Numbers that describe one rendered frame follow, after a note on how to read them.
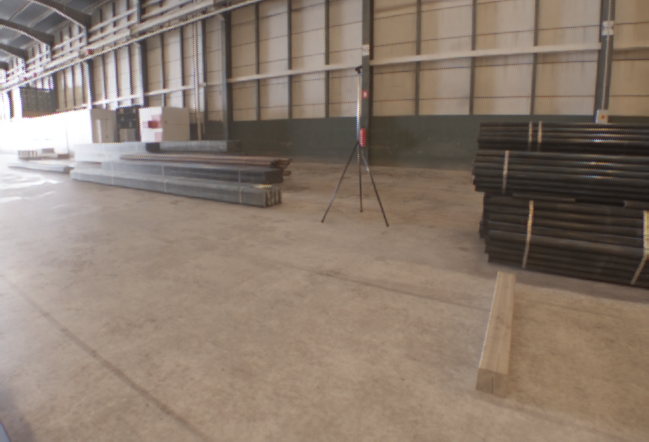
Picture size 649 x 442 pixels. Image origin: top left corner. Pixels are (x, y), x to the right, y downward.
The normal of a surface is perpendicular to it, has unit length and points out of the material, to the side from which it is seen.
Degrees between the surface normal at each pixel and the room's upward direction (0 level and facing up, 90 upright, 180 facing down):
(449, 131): 90
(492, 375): 90
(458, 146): 90
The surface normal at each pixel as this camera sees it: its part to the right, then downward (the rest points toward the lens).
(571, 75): -0.51, 0.16
